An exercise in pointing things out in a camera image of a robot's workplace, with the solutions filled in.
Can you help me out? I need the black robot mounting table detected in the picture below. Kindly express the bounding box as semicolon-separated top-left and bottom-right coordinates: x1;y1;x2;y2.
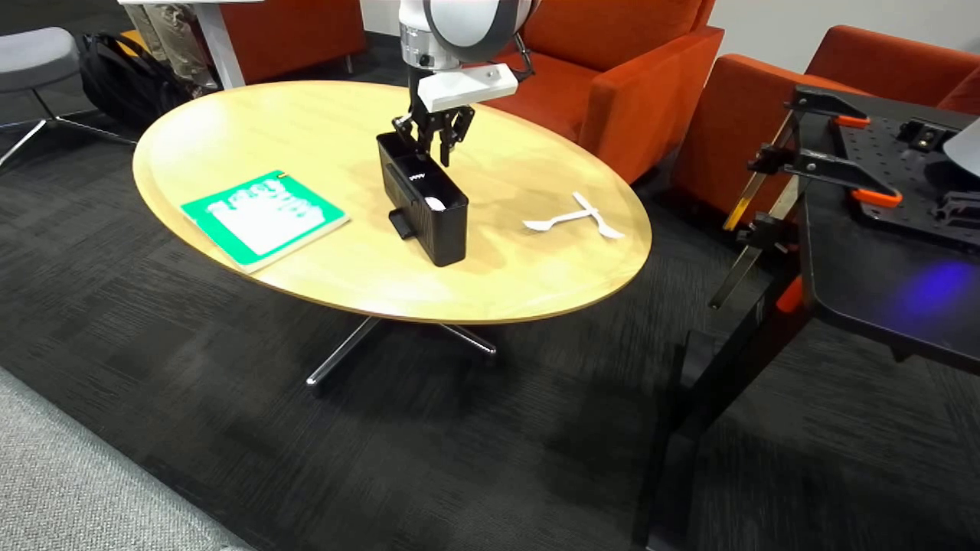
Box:
629;83;980;546

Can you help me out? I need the grey office chair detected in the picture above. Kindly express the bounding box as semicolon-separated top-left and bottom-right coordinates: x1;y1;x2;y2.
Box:
0;20;137;170

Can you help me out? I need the white plastic fork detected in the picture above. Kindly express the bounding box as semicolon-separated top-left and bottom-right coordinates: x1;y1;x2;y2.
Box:
522;206;590;237

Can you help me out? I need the orange armchair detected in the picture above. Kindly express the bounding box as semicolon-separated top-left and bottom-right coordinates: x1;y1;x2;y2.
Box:
217;0;371;86
666;20;980;224
488;0;728;191

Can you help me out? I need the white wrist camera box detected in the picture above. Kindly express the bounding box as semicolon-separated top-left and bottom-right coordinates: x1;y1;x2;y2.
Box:
413;62;525;116

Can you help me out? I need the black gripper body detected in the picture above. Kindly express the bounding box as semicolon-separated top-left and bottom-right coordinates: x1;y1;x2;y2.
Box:
404;98;481;145

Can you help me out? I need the black cutlery holder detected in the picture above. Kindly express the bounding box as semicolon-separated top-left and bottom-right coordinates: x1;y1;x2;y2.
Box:
375;128;474;273

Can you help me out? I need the green and white card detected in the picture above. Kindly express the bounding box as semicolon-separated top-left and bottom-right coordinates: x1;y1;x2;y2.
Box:
177;164;355;274

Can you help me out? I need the black backpack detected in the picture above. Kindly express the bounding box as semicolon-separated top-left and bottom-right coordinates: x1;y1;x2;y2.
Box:
78;27;193;131

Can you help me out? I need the black orange bar clamp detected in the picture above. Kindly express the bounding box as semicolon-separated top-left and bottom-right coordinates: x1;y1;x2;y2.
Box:
750;145;908;214
717;86;873;237
705;214;813;314

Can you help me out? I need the metal table base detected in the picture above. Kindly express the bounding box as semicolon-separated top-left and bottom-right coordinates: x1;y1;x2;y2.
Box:
300;313;504;396

